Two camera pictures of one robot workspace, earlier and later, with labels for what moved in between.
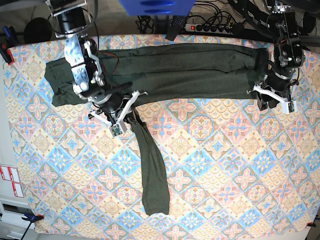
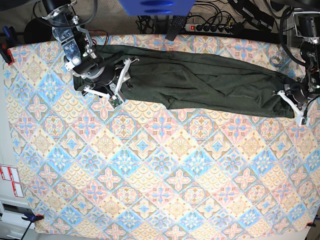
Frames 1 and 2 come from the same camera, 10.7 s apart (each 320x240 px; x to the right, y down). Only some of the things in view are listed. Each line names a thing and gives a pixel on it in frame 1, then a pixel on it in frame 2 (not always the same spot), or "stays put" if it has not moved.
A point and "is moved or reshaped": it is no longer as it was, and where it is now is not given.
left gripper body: x=113 y=103 -> x=104 y=74
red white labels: x=10 y=174 stays put
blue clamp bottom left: x=31 y=218 stays put
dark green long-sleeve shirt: x=131 y=76 is moved or reshaped
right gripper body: x=279 y=83 -> x=298 y=91
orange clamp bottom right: x=310 y=224 stays put
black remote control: x=176 y=25 stays put
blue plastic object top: x=157 y=7 stays put
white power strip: x=208 y=28 stays put
